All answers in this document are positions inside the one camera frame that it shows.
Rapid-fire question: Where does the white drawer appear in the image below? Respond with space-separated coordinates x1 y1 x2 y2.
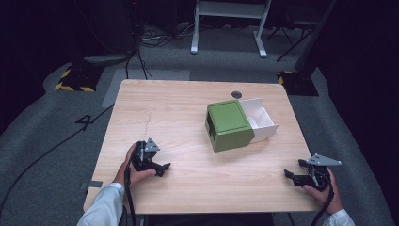
239 97 279 145

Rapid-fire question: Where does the grey tape strip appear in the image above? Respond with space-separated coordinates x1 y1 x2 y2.
79 180 104 190

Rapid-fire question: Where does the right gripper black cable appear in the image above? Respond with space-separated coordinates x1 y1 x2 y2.
309 173 336 226

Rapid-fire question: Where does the bundle of floor cables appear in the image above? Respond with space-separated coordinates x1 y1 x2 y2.
137 22 201 50

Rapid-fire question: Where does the white metal table frame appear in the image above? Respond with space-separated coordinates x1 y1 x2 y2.
190 0 273 59

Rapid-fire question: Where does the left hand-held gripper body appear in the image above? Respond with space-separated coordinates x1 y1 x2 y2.
130 137 161 172

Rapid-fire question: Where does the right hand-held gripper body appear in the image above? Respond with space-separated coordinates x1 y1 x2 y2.
305 153 343 193

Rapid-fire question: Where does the person's right hand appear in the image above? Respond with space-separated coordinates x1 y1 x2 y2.
302 168 344 217

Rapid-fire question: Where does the green box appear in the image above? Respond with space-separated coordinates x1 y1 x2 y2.
204 99 256 153

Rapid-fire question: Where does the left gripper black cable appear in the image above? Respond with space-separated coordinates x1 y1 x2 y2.
123 159 138 226

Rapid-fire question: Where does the black yellow striped stand base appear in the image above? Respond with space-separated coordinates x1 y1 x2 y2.
277 70 320 97
54 63 105 93

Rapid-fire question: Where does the black folding stand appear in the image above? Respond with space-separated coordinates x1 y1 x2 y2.
266 18 318 63

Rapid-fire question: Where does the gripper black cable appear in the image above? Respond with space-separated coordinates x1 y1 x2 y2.
309 173 336 226
123 159 138 226

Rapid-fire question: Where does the black floor cable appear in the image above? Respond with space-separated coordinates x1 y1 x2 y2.
0 104 115 218

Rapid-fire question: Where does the person's left hand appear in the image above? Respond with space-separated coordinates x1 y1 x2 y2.
112 142 157 189

